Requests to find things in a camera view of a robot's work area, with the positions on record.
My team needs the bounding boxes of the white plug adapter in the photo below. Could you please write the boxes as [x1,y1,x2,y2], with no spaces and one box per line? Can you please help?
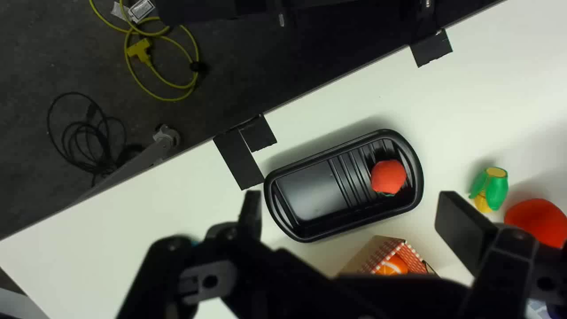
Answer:
[111,0,157,24]

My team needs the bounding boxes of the black oven tray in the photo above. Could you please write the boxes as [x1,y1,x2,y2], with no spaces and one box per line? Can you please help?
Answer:
[262,127,425,244]

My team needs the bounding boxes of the red tomato toy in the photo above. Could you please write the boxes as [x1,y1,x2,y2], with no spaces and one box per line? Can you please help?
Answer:
[370,157,409,196]

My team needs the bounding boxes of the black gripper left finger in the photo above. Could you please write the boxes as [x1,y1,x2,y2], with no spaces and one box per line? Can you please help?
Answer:
[237,189,263,244]

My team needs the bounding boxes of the orange slice toy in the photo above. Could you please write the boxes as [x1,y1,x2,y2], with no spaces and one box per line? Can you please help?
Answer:
[371,255,416,278]

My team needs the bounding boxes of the black tape square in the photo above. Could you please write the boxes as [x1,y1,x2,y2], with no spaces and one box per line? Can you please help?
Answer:
[409,28,455,69]

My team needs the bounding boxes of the black coiled floor cable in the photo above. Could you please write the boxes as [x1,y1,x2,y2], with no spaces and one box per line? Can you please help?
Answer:
[45,90,129,177]

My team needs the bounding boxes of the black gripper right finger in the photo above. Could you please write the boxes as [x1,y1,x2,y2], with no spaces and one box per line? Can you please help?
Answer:
[433,189,501,276]

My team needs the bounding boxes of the yellow cable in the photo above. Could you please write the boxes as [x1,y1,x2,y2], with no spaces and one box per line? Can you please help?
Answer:
[86,0,201,104]

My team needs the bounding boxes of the orange patterned cardboard box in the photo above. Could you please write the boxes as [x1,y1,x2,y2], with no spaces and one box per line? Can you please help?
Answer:
[334,234,439,280]

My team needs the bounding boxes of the short black tape strip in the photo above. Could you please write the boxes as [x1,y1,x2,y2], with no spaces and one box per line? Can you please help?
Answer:
[237,111,277,152]

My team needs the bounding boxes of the red plush tomato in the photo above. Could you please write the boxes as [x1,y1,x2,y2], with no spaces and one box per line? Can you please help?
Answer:
[502,196,567,249]

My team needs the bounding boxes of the green yellow corn toy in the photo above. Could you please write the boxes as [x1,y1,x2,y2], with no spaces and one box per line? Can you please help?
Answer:
[467,164,510,216]

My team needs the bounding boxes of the black table clamp bracket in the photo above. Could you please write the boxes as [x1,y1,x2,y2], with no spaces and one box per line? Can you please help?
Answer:
[210,129,265,191]

